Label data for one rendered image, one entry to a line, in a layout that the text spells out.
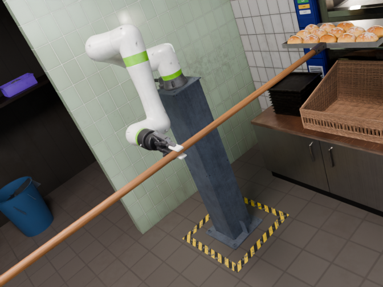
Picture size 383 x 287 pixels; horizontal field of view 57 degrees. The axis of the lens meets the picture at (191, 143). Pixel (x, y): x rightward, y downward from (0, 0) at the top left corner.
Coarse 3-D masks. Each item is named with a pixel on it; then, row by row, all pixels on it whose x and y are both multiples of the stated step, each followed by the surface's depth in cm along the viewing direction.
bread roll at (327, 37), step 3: (321, 36) 184; (324, 36) 181; (327, 36) 180; (330, 36) 179; (333, 36) 179; (321, 39) 183; (324, 39) 181; (327, 39) 180; (330, 39) 179; (333, 39) 179; (336, 39) 179; (327, 42) 180; (330, 42) 180; (333, 42) 179; (336, 42) 180
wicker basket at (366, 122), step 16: (336, 64) 241; (352, 64) 234; (368, 64) 225; (336, 80) 245; (352, 80) 237; (368, 80) 228; (320, 96) 238; (336, 96) 250; (352, 96) 241; (368, 96) 232; (304, 112) 227; (320, 112) 216; (336, 112) 237; (352, 112) 230; (368, 112) 223; (320, 128) 224; (336, 128) 214; (352, 128) 216; (368, 128) 196
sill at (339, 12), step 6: (354, 6) 221; (360, 6) 216; (366, 6) 212; (372, 6) 208; (378, 6) 205; (330, 12) 230; (336, 12) 226; (342, 12) 223; (348, 12) 220; (354, 12) 217; (360, 12) 214; (366, 12) 211; (372, 12) 209; (378, 12) 206
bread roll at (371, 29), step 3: (369, 27) 170; (372, 27) 168; (375, 27) 167; (378, 27) 166; (381, 27) 166; (366, 30) 171; (369, 30) 169; (372, 30) 168; (375, 30) 167; (378, 30) 166; (381, 30) 165; (375, 33) 167; (378, 33) 166; (381, 33) 166; (378, 36) 167; (381, 36) 167
